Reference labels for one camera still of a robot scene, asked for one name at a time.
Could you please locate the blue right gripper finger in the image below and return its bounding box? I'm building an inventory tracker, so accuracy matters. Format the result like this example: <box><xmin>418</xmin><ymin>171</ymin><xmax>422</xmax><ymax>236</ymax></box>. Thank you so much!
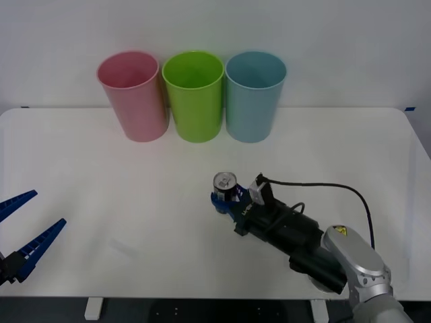
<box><xmin>210</xmin><ymin>192</ymin><xmax>240</xmax><ymax>223</ymax></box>
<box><xmin>234</xmin><ymin>183</ymin><xmax>250</xmax><ymax>204</ymax></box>

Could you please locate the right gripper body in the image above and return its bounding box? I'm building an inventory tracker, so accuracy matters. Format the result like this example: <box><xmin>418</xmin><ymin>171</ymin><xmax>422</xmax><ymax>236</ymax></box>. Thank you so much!
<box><xmin>232</xmin><ymin>197</ymin><xmax>325</xmax><ymax>252</ymax></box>

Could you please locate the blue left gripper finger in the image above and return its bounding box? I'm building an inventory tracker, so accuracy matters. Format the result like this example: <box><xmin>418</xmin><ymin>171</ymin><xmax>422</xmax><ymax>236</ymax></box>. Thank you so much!
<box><xmin>4</xmin><ymin>218</ymin><xmax>67</xmax><ymax>284</ymax></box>
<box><xmin>0</xmin><ymin>190</ymin><xmax>38</xmax><ymax>223</ymax></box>

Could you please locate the dark drink can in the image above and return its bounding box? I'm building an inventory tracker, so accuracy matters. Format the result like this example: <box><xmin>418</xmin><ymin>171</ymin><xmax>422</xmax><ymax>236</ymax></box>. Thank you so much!
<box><xmin>212</xmin><ymin>172</ymin><xmax>239</xmax><ymax>215</ymax></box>

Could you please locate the pale blue plastic bin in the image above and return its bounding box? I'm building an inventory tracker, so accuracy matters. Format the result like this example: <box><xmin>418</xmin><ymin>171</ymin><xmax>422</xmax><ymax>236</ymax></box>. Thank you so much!
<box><xmin>224</xmin><ymin>50</ymin><xmax>288</xmax><ymax>143</ymax></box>

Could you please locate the white table leg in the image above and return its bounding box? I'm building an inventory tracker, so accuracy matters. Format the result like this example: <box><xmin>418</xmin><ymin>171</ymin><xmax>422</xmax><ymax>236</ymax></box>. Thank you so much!
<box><xmin>310</xmin><ymin>299</ymin><xmax>330</xmax><ymax>323</ymax></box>
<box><xmin>84</xmin><ymin>298</ymin><xmax>102</xmax><ymax>321</ymax></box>

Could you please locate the green plastic bin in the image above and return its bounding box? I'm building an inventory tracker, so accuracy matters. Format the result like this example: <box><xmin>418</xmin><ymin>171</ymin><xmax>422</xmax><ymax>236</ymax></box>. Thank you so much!
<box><xmin>161</xmin><ymin>50</ymin><xmax>225</xmax><ymax>143</ymax></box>

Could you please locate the pink plastic bin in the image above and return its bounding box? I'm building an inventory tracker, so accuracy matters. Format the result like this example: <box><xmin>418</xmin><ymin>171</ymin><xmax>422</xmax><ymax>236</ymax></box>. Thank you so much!
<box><xmin>96</xmin><ymin>50</ymin><xmax>169</xmax><ymax>143</ymax></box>

